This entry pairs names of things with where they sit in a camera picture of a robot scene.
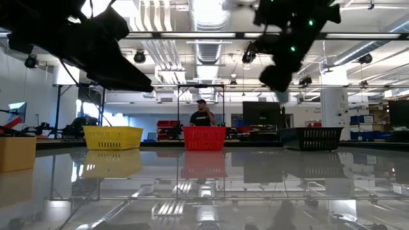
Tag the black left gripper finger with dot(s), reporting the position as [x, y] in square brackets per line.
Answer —
[124, 80]

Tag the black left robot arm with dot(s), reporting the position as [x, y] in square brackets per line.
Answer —
[32, 22]

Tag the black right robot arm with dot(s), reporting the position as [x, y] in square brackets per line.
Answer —
[287, 16]

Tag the black ceiling spotlight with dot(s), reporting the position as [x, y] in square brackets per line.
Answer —
[305, 80]
[139, 57]
[31, 61]
[365, 59]
[246, 58]

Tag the black monitor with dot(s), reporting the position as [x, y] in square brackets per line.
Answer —
[262, 115]
[399, 113]

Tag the yellow plastic basket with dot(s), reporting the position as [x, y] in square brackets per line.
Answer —
[112, 137]

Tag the white building column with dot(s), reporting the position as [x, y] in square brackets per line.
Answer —
[334, 105]

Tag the red storage bin stack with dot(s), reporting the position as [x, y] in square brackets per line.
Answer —
[166, 124]

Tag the black plastic basket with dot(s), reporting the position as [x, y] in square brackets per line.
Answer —
[316, 139]

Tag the standing person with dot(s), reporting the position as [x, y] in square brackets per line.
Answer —
[202, 119]

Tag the red plastic basket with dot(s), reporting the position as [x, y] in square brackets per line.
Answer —
[204, 139]

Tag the small lit monitor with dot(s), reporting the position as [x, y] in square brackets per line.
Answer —
[17, 108]

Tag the blue storage bin row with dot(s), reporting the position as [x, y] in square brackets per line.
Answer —
[367, 135]

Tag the red angled bar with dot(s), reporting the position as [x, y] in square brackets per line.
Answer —
[14, 122]

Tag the black workstation frame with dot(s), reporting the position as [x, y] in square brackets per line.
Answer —
[200, 86]
[57, 108]

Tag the black overhead frame bar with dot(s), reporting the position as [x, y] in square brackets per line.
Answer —
[198, 35]

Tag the silver ventilation duct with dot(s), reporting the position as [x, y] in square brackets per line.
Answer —
[211, 12]

